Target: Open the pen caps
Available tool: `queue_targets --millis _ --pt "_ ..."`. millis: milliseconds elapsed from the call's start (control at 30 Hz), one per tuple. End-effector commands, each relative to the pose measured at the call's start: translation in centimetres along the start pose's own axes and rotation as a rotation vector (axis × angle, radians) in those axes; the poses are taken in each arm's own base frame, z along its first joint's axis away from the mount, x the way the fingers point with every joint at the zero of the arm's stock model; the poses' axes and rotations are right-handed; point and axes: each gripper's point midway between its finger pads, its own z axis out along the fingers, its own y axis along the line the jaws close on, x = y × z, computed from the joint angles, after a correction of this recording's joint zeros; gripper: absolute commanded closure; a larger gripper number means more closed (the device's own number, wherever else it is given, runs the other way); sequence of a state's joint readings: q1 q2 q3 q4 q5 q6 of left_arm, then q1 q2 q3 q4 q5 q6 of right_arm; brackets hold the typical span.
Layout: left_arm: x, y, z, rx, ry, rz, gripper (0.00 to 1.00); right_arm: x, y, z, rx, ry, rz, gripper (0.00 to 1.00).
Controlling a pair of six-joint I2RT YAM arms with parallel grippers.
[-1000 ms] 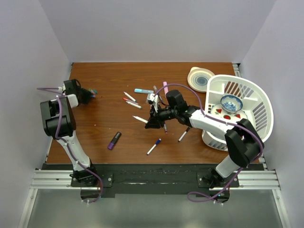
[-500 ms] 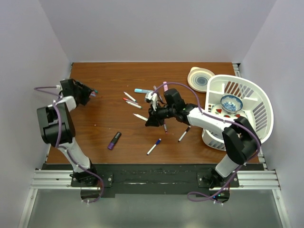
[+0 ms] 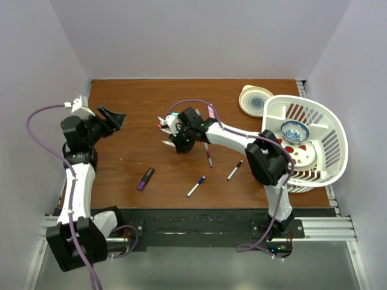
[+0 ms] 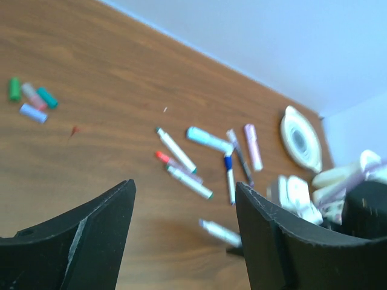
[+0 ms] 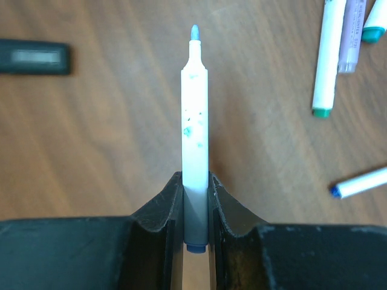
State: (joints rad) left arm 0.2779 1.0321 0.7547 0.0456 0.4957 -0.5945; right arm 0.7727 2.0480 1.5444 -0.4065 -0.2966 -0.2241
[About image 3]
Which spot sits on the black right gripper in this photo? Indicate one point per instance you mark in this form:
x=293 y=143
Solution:
x=182 y=147

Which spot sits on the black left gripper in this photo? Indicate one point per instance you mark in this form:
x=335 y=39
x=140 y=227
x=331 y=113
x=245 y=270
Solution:
x=108 y=125

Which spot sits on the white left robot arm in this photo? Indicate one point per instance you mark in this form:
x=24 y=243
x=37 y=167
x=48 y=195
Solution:
x=78 y=187

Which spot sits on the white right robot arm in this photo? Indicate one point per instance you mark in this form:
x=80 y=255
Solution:
x=269 y=162

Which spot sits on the pink highlighter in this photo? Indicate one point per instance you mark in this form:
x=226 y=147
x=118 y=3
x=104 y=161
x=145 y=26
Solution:
x=211 y=112

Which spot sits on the blue cap marker near front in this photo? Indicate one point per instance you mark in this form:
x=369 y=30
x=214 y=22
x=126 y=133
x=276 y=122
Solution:
x=200 y=181

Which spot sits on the black cap whiteboard marker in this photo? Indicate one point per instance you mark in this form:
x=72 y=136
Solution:
x=234 y=170

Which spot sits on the purple black highlighter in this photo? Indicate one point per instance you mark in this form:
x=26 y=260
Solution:
x=145 y=179

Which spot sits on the cream plate with grey spiral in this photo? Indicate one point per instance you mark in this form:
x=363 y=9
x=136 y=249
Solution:
x=252 y=100

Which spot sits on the blue floral ceramic bowl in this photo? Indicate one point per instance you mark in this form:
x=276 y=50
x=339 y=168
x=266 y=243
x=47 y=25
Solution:
x=294 y=131

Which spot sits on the white watermelon pattern plate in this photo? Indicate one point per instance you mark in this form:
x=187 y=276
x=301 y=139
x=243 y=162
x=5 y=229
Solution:
x=304 y=155

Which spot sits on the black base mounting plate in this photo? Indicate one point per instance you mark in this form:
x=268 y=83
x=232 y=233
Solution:
x=200 y=227

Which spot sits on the white plastic dish rack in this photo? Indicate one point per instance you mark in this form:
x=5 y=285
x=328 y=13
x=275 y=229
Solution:
x=312 y=135

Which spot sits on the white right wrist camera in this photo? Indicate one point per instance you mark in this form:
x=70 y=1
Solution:
x=171 y=123

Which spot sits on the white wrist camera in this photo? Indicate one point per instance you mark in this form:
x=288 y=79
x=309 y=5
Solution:
x=171 y=123
x=80 y=105

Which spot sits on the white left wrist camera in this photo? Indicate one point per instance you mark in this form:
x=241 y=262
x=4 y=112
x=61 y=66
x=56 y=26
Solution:
x=80 y=105

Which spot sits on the aluminium frame rail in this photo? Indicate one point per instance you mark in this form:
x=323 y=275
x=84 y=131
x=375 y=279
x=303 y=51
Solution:
x=315 y=228

